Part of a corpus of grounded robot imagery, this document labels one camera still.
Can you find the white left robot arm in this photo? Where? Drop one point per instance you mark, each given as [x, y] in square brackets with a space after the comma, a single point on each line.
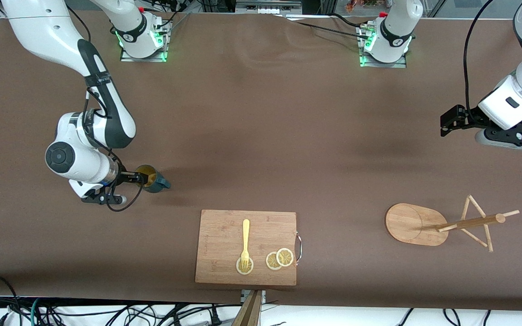
[397, 27]

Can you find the wooden beam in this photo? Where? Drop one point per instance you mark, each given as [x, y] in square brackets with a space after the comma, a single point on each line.
[248, 312]

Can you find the lemon slice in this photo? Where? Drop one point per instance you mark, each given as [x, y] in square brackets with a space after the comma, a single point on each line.
[239, 269]
[284, 257]
[271, 261]

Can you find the teal mug with yellow inside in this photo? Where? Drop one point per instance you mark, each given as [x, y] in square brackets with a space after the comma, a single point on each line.
[157, 183]

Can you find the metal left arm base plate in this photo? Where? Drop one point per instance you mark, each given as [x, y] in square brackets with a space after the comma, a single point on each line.
[397, 64]

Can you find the bamboo cutting board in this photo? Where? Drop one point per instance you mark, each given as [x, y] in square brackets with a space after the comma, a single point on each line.
[224, 244]

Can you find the metal beam bracket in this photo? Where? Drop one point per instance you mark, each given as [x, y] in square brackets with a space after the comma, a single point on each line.
[263, 296]

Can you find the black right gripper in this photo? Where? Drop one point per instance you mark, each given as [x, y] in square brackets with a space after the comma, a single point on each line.
[125, 177]

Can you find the wooden cup rack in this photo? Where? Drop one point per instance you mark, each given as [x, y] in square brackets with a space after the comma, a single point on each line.
[410, 224]

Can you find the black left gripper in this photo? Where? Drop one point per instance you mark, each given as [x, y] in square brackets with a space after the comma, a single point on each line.
[465, 120]

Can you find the yellow plastic fork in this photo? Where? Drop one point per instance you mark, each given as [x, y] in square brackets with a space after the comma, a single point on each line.
[245, 235]

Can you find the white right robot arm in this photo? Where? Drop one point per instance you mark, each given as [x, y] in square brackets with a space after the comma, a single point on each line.
[107, 113]

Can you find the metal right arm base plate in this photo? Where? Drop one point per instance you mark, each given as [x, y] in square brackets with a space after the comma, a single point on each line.
[152, 59]

